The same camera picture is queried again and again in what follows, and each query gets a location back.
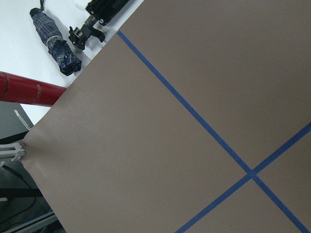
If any red cylinder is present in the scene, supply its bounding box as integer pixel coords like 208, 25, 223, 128
0, 71, 67, 107

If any aluminium frame post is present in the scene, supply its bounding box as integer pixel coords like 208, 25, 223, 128
0, 143, 27, 161

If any blue plaid folded umbrella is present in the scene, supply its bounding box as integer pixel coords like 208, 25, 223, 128
30, 8, 82, 76

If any black folded tripod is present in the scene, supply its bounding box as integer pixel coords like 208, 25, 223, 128
69, 0, 128, 50

